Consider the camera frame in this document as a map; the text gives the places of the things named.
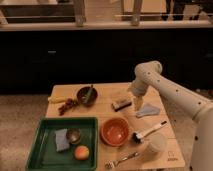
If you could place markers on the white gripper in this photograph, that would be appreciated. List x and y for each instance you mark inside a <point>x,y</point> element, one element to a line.
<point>138,89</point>

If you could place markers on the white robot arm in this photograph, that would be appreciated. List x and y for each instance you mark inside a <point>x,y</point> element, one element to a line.
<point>199,108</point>

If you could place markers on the red bowl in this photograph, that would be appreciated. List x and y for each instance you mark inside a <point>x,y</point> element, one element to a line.
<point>115,132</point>

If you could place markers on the green utensil in bowl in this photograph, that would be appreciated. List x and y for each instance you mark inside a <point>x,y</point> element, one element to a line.
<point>87,96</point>

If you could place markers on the dark brown bowl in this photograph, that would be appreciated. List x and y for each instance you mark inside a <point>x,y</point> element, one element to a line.
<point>81,96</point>

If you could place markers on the small metal bowl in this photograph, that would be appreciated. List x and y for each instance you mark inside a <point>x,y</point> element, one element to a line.
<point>73,136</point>

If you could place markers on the blue grey cloth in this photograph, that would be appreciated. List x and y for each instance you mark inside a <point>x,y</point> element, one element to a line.
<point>147,110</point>

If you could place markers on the bunch of dark grapes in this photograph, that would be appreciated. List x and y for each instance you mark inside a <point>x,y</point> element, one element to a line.
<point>69,104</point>

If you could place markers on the silver fork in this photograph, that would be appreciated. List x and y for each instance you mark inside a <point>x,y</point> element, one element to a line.
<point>112,164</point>

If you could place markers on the orange peach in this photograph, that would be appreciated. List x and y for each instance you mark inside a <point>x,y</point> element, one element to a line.
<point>81,152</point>

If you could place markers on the blue sponge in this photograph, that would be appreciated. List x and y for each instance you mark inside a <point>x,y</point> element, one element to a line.
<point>61,140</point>

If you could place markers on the green plastic tray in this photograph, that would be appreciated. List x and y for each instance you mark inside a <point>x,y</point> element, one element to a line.
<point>43,155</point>

